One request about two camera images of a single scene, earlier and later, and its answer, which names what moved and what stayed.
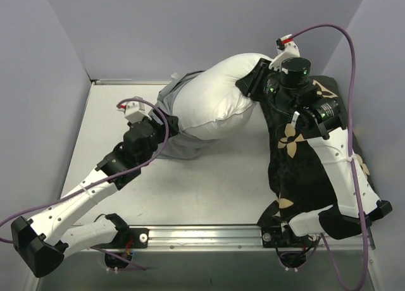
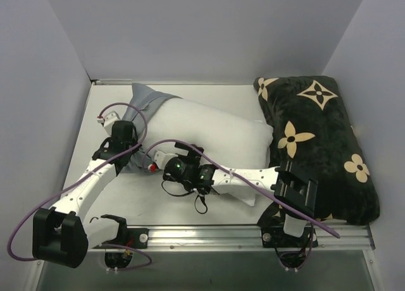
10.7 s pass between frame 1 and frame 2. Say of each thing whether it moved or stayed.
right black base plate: stayed
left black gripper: moved
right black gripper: moved
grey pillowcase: moved
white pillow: moved
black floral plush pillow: stayed
